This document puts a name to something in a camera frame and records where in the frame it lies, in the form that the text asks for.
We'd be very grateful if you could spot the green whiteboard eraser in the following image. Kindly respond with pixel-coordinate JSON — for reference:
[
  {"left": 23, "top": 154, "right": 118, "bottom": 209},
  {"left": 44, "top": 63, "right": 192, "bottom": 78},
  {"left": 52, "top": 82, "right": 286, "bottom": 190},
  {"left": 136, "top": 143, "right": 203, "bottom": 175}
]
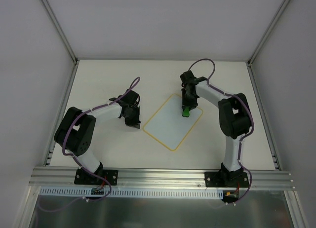
[{"left": 182, "top": 107, "right": 190, "bottom": 117}]

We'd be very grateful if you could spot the yellow-framed small whiteboard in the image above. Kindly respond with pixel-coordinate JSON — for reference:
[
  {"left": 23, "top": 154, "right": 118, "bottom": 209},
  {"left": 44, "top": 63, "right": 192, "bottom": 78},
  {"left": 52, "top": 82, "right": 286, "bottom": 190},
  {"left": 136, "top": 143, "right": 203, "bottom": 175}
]
[{"left": 143, "top": 94, "right": 203, "bottom": 152}]

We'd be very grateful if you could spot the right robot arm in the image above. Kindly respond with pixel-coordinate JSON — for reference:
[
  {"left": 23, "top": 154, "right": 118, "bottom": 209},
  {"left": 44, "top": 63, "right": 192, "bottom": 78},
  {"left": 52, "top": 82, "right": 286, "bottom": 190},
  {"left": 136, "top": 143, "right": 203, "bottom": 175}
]
[{"left": 180, "top": 71, "right": 254, "bottom": 188}]

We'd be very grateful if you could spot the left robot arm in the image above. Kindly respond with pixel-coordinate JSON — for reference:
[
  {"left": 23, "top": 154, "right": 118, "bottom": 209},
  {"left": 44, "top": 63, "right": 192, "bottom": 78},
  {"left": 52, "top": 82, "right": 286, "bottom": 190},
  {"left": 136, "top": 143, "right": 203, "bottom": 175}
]
[{"left": 54, "top": 90, "right": 141, "bottom": 185}]

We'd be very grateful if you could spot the right aluminium frame post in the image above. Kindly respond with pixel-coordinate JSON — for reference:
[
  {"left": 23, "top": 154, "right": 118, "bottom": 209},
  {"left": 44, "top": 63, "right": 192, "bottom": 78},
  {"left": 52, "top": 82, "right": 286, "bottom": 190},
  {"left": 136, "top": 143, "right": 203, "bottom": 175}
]
[{"left": 246, "top": 0, "right": 292, "bottom": 171}]

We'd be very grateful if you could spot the aluminium frame post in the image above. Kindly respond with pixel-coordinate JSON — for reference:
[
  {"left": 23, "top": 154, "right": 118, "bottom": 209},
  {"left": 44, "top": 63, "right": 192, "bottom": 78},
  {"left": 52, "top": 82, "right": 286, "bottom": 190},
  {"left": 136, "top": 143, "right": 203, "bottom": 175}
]
[
  {"left": 40, "top": 0, "right": 78, "bottom": 167},
  {"left": 246, "top": 0, "right": 292, "bottom": 171}
]

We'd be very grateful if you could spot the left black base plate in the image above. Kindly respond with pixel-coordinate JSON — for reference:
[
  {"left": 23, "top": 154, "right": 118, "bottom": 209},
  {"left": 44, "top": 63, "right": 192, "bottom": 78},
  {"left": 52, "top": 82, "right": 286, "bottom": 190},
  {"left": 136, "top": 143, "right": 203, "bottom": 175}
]
[{"left": 74, "top": 168, "right": 118, "bottom": 186}]

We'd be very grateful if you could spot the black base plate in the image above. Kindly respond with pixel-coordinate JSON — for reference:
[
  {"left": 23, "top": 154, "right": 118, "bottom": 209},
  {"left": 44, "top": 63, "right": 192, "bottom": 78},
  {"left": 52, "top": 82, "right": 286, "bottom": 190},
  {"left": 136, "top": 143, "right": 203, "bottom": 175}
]
[
  {"left": 204, "top": 171, "right": 249, "bottom": 188},
  {"left": 74, "top": 168, "right": 118, "bottom": 186}
]

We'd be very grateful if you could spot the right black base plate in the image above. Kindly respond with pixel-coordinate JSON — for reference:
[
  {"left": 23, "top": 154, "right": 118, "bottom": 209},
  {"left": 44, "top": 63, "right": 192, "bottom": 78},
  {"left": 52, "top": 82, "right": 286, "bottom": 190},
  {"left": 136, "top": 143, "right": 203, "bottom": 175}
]
[{"left": 204, "top": 171, "right": 249, "bottom": 188}]

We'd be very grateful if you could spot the white slotted cable duct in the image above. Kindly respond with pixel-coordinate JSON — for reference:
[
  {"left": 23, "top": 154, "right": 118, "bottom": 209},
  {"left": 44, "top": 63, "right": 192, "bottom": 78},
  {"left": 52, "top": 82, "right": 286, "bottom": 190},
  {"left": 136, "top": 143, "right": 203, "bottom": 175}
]
[{"left": 39, "top": 187, "right": 224, "bottom": 200}]

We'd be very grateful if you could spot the aluminium front rail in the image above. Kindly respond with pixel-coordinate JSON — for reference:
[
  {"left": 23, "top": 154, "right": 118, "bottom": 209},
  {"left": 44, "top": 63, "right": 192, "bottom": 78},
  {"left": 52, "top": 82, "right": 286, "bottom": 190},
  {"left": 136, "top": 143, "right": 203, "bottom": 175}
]
[{"left": 29, "top": 166, "right": 296, "bottom": 191}]

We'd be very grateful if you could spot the left aluminium frame post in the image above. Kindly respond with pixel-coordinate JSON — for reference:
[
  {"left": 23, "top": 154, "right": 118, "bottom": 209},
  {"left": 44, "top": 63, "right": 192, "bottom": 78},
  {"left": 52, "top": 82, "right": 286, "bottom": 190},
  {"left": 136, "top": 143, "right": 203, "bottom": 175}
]
[{"left": 40, "top": 0, "right": 78, "bottom": 167}]

